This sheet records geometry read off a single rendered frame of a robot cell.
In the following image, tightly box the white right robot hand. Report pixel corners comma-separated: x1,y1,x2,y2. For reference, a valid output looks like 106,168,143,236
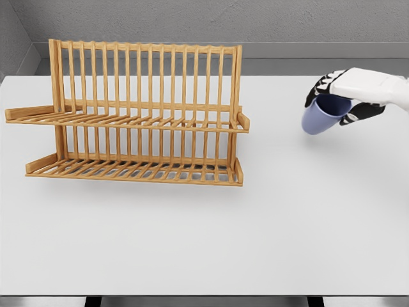
304,67,400,127

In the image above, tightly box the lavender blue cup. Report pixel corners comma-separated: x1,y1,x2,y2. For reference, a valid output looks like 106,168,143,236
301,93,354,136

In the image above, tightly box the wooden two-tier dish rack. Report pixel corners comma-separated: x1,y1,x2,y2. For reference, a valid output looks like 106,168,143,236
4,38,251,187

